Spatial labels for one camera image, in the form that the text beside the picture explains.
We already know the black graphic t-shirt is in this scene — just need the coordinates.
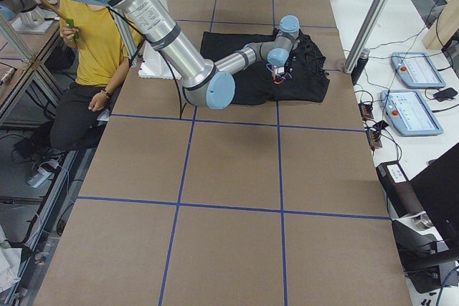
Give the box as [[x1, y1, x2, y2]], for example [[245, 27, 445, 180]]
[[200, 31, 329, 105]]

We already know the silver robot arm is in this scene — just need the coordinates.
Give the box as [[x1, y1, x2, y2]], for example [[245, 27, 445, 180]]
[[73, 0, 300, 110]]

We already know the orange black electronics board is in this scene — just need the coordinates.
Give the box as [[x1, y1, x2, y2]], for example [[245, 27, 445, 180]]
[[358, 102, 382, 151]]

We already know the person in yellow shirt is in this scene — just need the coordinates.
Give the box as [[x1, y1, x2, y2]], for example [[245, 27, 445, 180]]
[[49, 0, 130, 150]]

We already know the near blue teach pendant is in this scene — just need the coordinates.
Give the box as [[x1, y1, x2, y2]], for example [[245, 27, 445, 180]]
[[380, 90, 443, 137]]

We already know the blue teach pendant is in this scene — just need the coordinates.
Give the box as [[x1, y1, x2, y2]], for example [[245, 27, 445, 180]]
[[380, 90, 443, 137], [390, 52, 446, 89]]

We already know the black box with label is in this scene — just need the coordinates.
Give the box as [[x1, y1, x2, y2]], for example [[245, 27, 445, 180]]
[[376, 161, 424, 216]]

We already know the far blue teach pendant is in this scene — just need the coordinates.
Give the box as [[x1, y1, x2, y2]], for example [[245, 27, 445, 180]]
[[390, 52, 446, 89]]

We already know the black monitor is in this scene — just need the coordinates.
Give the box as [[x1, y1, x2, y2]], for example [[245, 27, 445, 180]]
[[411, 145, 459, 249]]

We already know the white pedestal column base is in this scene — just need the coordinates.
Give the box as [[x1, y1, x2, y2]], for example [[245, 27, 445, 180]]
[[138, 44, 181, 80]]

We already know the aluminium frame post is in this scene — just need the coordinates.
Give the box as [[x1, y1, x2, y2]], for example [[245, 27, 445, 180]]
[[344, 0, 388, 74]]

